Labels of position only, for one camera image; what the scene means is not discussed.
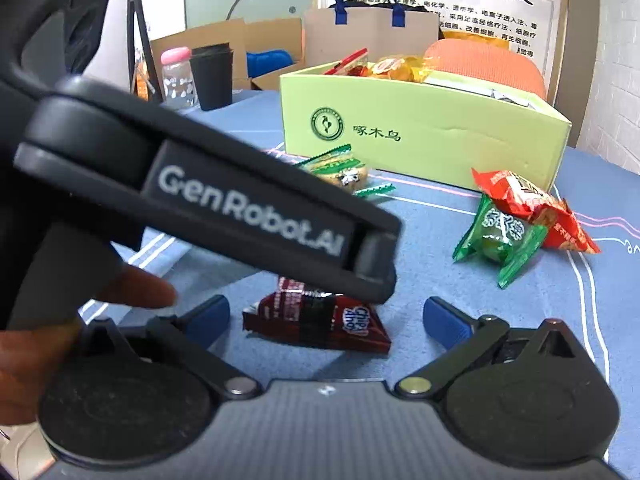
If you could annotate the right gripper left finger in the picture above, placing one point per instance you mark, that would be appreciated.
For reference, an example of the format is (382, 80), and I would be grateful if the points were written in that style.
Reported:
(185, 340)

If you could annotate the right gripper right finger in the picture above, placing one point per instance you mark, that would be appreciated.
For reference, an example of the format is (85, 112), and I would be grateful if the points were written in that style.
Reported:
(450, 339)

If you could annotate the green candy packet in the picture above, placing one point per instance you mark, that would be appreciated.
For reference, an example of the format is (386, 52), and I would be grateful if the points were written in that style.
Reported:
(507, 241)

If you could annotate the dark red chocolate snack packet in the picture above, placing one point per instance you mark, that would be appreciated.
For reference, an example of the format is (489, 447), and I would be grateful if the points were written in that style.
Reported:
(296, 313)

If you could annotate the red white bean snack packet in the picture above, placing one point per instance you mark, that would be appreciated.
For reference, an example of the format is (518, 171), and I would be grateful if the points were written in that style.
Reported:
(520, 198)

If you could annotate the green trimmed cookie packet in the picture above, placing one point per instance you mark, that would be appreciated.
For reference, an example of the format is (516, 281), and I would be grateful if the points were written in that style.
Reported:
(343, 169)

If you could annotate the yellow waffle snack packet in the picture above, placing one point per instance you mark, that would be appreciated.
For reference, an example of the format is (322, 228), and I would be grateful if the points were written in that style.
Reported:
(406, 68)

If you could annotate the person left hand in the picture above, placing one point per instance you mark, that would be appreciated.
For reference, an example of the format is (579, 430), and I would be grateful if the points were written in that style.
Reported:
(29, 358)

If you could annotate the blue striped tablecloth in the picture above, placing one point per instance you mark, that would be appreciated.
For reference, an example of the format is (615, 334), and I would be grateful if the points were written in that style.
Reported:
(502, 402)

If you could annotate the clear bottle pink cap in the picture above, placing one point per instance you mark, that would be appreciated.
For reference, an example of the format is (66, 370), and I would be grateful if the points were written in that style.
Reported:
(178, 81)

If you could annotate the black tumbler cup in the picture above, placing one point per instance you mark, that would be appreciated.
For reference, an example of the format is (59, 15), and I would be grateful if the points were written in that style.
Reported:
(212, 72)

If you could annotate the blue chair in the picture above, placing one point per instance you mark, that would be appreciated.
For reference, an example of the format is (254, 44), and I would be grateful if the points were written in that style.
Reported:
(265, 62)

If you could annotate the green cardboard snack box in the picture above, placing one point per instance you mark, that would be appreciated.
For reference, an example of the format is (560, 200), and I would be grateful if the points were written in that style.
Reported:
(442, 129)

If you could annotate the red snack packet in box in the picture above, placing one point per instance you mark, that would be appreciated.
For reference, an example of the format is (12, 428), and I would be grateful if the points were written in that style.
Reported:
(353, 65)

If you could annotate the orange chair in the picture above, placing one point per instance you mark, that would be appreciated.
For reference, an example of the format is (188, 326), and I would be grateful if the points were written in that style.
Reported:
(487, 62)

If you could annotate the yellow bag behind chair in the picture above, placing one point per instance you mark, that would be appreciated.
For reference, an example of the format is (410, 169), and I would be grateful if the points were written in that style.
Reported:
(481, 39)

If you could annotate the brown paper bag blue handles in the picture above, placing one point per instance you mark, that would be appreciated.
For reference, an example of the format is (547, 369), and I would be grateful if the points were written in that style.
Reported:
(384, 28)

